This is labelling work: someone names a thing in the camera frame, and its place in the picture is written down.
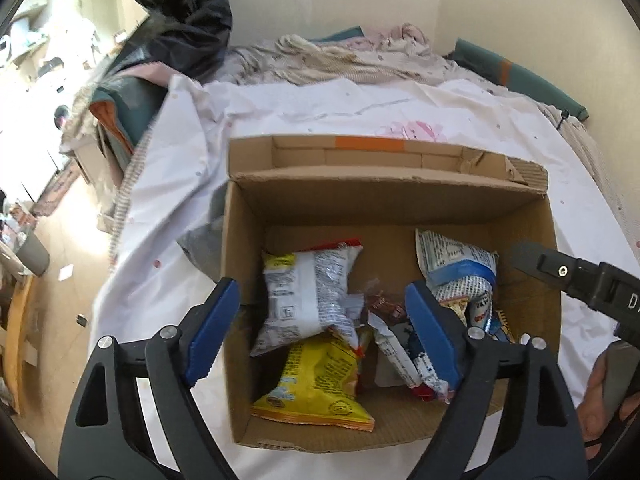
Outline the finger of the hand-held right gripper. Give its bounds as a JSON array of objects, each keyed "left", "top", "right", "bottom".
[{"left": 511, "top": 241, "right": 607, "bottom": 307}]

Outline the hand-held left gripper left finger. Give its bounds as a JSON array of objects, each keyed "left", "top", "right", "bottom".
[{"left": 57, "top": 276, "right": 241, "bottom": 480}]

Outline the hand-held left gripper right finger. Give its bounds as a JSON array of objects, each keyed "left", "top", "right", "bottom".
[{"left": 404, "top": 282, "right": 588, "bottom": 480}]

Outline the red white snack packet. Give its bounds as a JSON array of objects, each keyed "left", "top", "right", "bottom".
[{"left": 372, "top": 310, "right": 451, "bottom": 403}]

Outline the brown cream snack packet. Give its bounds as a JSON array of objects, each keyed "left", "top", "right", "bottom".
[{"left": 492, "top": 310, "right": 518, "bottom": 345}]

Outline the blue snack bag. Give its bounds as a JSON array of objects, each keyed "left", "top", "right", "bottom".
[{"left": 415, "top": 229, "right": 500, "bottom": 306}]

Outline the white yellow chip bag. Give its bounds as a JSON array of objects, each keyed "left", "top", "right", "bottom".
[{"left": 250, "top": 239, "right": 363, "bottom": 358}]

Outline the yellow snack bag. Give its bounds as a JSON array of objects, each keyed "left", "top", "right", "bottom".
[{"left": 250, "top": 330, "right": 376, "bottom": 433}]

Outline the brown cardboard box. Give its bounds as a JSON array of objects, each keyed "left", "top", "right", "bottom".
[{"left": 220, "top": 134, "right": 563, "bottom": 453}]

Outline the person's right hand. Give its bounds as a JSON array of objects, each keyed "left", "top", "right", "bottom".
[{"left": 575, "top": 347, "right": 626, "bottom": 461}]

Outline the grey cloth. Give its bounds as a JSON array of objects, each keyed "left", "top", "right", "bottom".
[{"left": 177, "top": 180, "right": 231, "bottom": 281}]

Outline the teal pillow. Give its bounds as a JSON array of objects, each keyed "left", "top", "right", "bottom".
[{"left": 447, "top": 37, "right": 588, "bottom": 122}]

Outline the grey trash bin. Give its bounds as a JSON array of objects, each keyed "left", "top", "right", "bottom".
[{"left": 17, "top": 232, "right": 51, "bottom": 277}]

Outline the wooden furniture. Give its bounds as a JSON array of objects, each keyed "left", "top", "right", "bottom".
[{"left": 0, "top": 275, "right": 36, "bottom": 416}]

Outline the patterned floor rug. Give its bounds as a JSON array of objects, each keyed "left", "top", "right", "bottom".
[{"left": 35, "top": 170, "right": 79, "bottom": 217}]

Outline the teal orange cushion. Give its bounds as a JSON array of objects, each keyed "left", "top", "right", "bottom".
[{"left": 89, "top": 76, "right": 167, "bottom": 162}]

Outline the white bed sheet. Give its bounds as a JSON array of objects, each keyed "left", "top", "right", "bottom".
[{"left": 95, "top": 75, "right": 640, "bottom": 480}]

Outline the black plastic bag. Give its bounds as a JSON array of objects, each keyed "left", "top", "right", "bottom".
[{"left": 116, "top": 0, "right": 234, "bottom": 82}]

